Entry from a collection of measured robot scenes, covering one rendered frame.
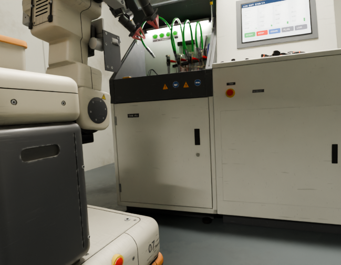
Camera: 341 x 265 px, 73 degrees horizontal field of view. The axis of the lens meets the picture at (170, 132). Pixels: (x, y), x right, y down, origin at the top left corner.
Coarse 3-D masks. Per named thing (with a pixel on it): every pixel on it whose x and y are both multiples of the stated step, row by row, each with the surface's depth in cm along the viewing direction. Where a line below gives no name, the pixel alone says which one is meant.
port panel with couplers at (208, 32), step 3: (204, 30) 185; (207, 30) 185; (210, 30) 184; (198, 33) 187; (204, 33) 186; (207, 33) 185; (210, 33) 184; (198, 36) 187; (204, 36) 186; (207, 36) 183; (210, 36) 184; (198, 39) 188; (204, 39) 186; (207, 39) 185; (204, 42) 186; (207, 42) 186; (207, 45) 186; (207, 48) 184; (204, 54) 187; (204, 60) 187; (204, 63) 188
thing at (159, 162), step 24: (120, 120) 156; (144, 120) 150; (168, 120) 145; (192, 120) 140; (120, 144) 158; (144, 144) 152; (168, 144) 147; (192, 144) 142; (120, 168) 159; (144, 168) 154; (168, 168) 148; (192, 168) 143; (120, 192) 161; (144, 192) 155; (168, 192) 150; (192, 192) 145
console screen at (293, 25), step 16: (256, 0) 153; (272, 0) 149; (288, 0) 146; (304, 0) 143; (240, 16) 154; (256, 16) 151; (272, 16) 148; (288, 16) 144; (304, 16) 141; (240, 32) 153; (256, 32) 149; (272, 32) 146; (288, 32) 143; (304, 32) 140
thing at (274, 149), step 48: (240, 0) 157; (240, 48) 152; (288, 48) 142; (336, 48) 133; (240, 96) 130; (288, 96) 123; (336, 96) 116; (240, 144) 133; (288, 144) 125; (336, 144) 117; (240, 192) 135; (288, 192) 127; (336, 192) 120
